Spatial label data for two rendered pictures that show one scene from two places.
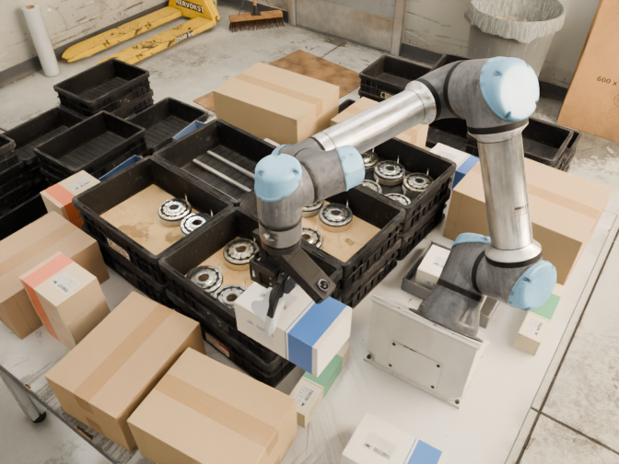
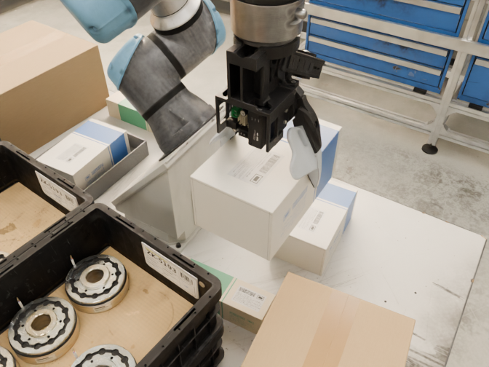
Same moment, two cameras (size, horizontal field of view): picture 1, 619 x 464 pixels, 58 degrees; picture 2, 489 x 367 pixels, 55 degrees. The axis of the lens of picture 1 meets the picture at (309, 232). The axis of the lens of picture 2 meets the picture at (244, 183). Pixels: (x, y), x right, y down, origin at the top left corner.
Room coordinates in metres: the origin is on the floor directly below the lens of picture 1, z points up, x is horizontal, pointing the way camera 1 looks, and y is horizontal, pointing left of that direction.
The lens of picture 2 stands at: (0.77, 0.52, 1.53)
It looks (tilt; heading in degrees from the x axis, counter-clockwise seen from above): 43 degrees down; 267
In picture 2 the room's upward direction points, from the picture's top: straight up
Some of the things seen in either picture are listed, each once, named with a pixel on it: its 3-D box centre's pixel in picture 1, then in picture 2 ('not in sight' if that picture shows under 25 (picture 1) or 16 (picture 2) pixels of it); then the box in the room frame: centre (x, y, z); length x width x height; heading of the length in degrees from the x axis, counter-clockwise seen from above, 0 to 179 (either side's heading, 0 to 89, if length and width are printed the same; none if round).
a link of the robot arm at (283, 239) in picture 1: (279, 227); (269, 14); (0.73, 0.05, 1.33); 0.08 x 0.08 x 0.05
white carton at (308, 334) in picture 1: (293, 319); (269, 175); (0.71, 0.03, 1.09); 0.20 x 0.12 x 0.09; 55
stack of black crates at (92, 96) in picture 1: (111, 116); not in sight; (2.69, 1.08, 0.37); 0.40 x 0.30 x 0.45; 145
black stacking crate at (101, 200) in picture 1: (156, 217); not in sight; (1.28, 0.46, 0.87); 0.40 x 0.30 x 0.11; 50
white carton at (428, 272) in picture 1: (454, 279); (86, 158); (1.14, -0.43, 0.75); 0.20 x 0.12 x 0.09; 59
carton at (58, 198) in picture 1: (75, 197); not in sight; (1.45, 0.77, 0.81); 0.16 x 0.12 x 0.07; 139
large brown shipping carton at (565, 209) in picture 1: (524, 214); (17, 89); (1.38, -0.69, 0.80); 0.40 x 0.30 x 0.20; 53
